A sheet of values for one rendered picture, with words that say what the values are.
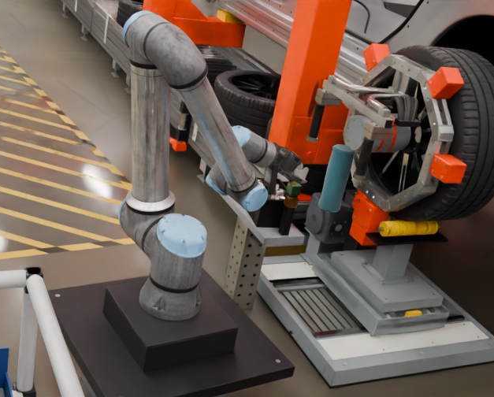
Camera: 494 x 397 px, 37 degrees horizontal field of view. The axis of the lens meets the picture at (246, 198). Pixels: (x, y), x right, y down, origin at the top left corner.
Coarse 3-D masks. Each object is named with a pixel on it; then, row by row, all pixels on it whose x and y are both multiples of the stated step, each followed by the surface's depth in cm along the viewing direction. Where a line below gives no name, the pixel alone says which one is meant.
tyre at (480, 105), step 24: (408, 48) 277; (432, 48) 268; (480, 72) 261; (456, 96) 254; (480, 96) 255; (456, 120) 254; (480, 120) 253; (456, 144) 254; (480, 144) 253; (480, 168) 256; (456, 192) 259; (480, 192) 265; (408, 216) 278; (432, 216) 270; (456, 216) 276
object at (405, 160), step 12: (384, 84) 290; (420, 96) 277; (420, 120) 274; (408, 144) 287; (420, 144) 275; (372, 156) 300; (384, 156) 303; (396, 156) 288; (408, 156) 281; (420, 156) 277; (372, 168) 298; (384, 168) 294; (396, 168) 303; (408, 168) 282; (420, 168) 275; (384, 180) 295; (396, 180) 297; (408, 180) 284; (396, 192) 288
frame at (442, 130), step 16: (384, 64) 275; (400, 64) 268; (416, 64) 266; (368, 80) 285; (352, 112) 295; (432, 112) 253; (448, 112) 254; (432, 128) 253; (448, 128) 252; (432, 144) 253; (448, 144) 253; (432, 160) 254; (352, 176) 296; (368, 176) 295; (432, 176) 261; (368, 192) 287; (384, 192) 284; (400, 192) 269; (416, 192) 261; (432, 192) 261; (384, 208) 277; (400, 208) 276
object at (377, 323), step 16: (320, 256) 327; (320, 272) 323; (336, 272) 320; (336, 288) 311; (352, 288) 309; (352, 304) 301; (368, 304) 300; (368, 320) 292; (384, 320) 288; (400, 320) 292; (416, 320) 296; (432, 320) 300
